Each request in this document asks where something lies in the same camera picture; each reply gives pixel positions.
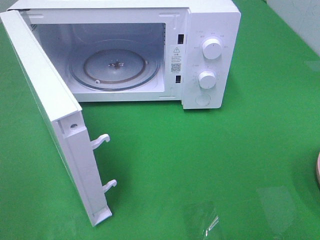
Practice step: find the round white door button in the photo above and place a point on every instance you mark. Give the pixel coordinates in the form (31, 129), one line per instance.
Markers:
(203, 99)

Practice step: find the white microwave knob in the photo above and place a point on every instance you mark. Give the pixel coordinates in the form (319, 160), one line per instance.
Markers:
(207, 80)
(212, 48)

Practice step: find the pink round plate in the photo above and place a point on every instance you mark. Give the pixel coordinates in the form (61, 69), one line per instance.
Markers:
(317, 169)

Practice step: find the white warning label sticker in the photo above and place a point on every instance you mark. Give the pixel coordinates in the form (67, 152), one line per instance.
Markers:
(176, 58)

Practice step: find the glass microwave turntable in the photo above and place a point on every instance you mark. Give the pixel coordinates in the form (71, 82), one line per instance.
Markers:
(116, 65)

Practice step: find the white microwave oven body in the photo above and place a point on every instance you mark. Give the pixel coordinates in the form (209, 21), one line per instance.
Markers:
(63, 26)

